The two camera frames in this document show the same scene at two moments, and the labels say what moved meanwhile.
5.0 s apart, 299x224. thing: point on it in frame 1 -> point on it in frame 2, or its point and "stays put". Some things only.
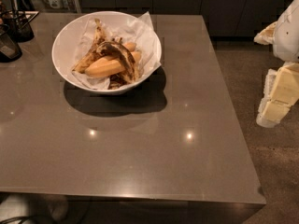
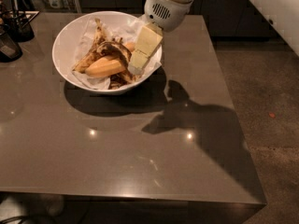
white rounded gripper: [288, 32] -> [165, 12]
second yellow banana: [131, 46] stays put
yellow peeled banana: [106, 65] stays put
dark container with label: [9, 49] stays put
